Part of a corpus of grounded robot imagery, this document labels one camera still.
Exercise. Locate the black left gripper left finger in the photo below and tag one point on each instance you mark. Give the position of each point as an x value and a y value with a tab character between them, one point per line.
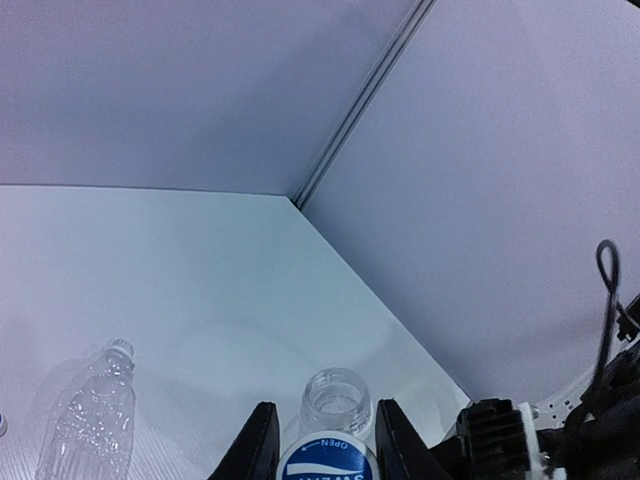
255	452

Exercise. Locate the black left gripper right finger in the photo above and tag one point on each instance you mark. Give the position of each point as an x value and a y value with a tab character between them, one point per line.
400	451

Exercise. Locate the white bottle cap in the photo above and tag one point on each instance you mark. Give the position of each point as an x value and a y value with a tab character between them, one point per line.
328	456

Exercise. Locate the clear bottle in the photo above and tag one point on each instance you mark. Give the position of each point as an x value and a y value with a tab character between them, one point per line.
91	432
334	399

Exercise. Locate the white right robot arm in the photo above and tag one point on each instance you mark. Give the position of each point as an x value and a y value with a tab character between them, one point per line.
607	445

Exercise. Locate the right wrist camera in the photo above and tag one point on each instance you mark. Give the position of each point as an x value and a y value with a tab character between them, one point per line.
499	441

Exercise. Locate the right aluminium frame post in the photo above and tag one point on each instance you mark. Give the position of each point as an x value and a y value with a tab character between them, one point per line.
374	80

